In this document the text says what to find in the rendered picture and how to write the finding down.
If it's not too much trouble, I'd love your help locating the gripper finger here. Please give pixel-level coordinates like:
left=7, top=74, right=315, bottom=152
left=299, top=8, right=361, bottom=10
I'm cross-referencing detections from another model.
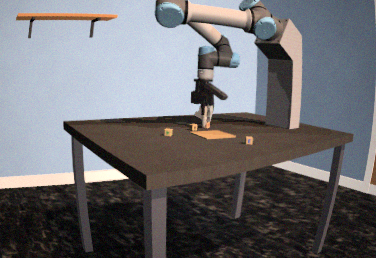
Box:
left=207, top=101, right=214, bottom=122
left=195, top=97, right=208, bottom=128

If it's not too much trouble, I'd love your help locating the orange square mat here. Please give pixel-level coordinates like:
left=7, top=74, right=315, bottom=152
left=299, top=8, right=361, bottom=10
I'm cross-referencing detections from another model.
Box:
left=190, top=130, right=236, bottom=139

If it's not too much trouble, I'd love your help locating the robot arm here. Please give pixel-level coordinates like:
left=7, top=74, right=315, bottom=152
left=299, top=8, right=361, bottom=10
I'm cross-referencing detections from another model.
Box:
left=155, top=0, right=284, bottom=79

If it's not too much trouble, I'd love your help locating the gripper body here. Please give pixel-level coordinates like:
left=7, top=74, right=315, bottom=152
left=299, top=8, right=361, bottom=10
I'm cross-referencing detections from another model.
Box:
left=191, top=78, right=214, bottom=106

